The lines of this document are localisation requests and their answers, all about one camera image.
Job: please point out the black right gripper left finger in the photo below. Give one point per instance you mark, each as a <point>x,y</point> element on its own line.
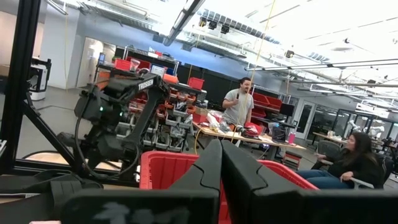
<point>205,174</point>

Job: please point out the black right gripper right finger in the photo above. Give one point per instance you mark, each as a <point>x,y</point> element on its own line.
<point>242,180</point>

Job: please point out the red plastic bin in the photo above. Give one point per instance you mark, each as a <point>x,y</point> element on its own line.
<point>161,169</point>

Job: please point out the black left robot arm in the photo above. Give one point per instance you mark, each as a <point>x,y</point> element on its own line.
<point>146,115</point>

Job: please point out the red storage bin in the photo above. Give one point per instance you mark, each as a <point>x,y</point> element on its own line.
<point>122,64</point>
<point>196,83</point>

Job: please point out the wooden work table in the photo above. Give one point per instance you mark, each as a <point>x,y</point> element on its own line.
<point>248,138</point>

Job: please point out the red black stool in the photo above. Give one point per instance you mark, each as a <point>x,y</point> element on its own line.
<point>291,158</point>

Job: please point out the white machine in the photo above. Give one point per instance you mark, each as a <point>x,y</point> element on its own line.
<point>38,77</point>

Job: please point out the black bag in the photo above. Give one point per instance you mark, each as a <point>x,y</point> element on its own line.
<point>279,133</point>

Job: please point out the metal shelving rack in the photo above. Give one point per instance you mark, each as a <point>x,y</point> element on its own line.
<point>174,121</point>

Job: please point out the pink water bottle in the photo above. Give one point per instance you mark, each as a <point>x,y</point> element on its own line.
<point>291,138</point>

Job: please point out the person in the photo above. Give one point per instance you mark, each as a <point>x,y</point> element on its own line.
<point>237,105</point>
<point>357,165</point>

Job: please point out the red shelf unit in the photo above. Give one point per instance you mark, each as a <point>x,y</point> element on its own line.
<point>267,102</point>

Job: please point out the black monitor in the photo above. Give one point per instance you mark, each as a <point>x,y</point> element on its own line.
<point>286,109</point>

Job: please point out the grey office chair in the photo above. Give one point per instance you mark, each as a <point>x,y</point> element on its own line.
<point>362,183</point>
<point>328,149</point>

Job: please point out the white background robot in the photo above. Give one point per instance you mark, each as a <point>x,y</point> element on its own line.
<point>374,130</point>

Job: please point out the black ceiling spotlight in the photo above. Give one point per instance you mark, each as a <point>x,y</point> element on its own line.
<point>202,21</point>
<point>212,25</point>
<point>224,29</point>

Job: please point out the black aluminium frame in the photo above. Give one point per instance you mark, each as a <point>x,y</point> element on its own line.
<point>21,77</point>

